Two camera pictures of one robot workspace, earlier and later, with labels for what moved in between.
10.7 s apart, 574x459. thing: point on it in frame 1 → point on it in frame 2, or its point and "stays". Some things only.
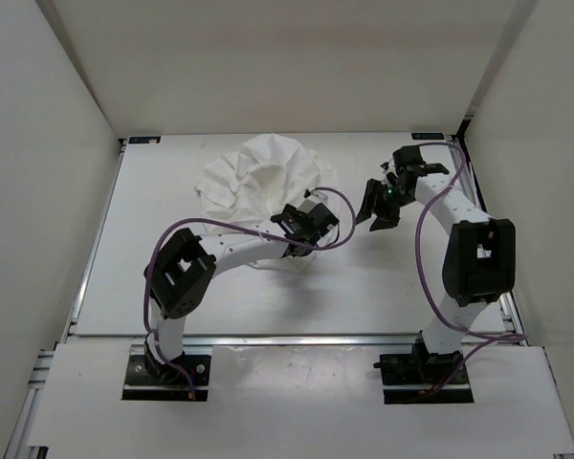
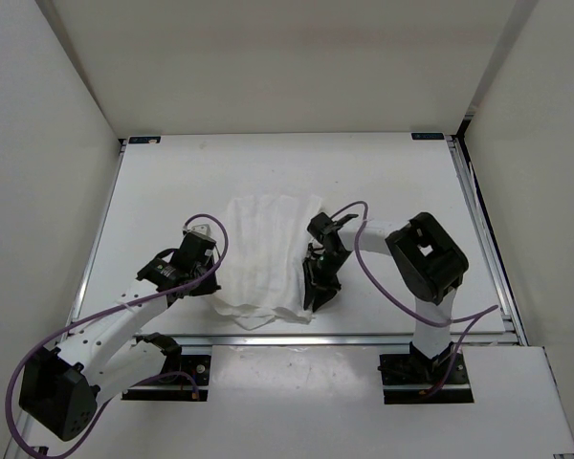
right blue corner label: [428, 136] stays
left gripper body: [292, 211] → [209, 286]
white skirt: [259, 178] → [262, 276]
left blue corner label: [143, 140] stays
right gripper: [374, 189] → [315, 285]
